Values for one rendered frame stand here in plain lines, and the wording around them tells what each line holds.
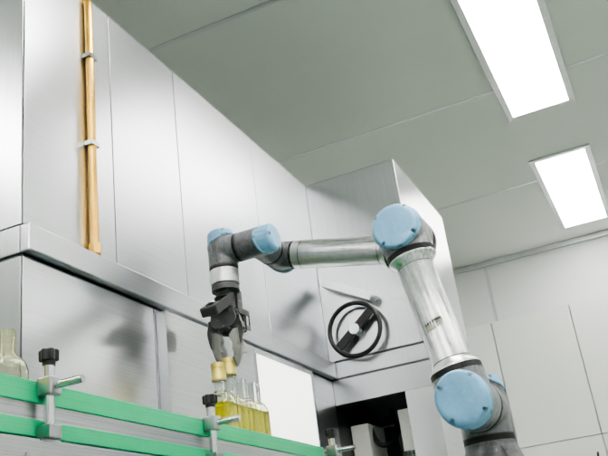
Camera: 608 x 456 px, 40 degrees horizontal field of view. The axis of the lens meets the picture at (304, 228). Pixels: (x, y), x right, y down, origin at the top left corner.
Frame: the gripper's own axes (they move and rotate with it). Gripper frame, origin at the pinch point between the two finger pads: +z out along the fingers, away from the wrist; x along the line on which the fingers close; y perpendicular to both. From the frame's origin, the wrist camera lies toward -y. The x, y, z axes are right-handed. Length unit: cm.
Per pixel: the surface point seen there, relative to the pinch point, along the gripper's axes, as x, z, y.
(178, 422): -14, 23, -47
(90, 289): 14.7, -13.6, -33.9
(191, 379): 11.8, 1.6, 1.8
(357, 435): 13, 3, 119
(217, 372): -0.9, 4.1, -7.4
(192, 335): 11.8, -10.4, 3.9
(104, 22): 15, -92, -25
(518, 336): -15, -84, 381
